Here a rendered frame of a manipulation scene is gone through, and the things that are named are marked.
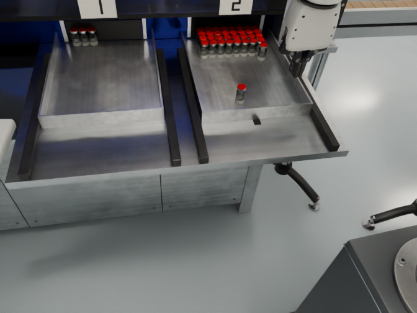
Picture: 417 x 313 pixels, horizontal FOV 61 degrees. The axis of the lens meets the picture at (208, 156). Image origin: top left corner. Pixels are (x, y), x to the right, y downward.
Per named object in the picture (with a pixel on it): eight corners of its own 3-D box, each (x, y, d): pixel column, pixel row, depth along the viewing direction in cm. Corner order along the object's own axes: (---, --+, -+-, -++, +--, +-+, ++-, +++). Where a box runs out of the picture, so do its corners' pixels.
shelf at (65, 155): (41, 49, 98) (39, 43, 96) (280, 40, 109) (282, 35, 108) (8, 189, 67) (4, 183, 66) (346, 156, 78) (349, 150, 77)
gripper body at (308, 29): (336, -18, 68) (318, 34, 77) (286, -16, 66) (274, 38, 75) (355, 0, 64) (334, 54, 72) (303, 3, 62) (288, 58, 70)
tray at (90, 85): (58, 43, 97) (54, 31, 95) (153, 39, 101) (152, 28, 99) (42, 128, 75) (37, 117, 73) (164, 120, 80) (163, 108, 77)
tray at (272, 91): (181, 42, 101) (181, 31, 99) (267, 38, 105) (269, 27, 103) (201, 123, 79) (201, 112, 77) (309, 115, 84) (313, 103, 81)
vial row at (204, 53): (199, 54, 97) (200, 40, 94) (261, 51, 100) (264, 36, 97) (200, 59, 96) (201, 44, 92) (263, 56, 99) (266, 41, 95)
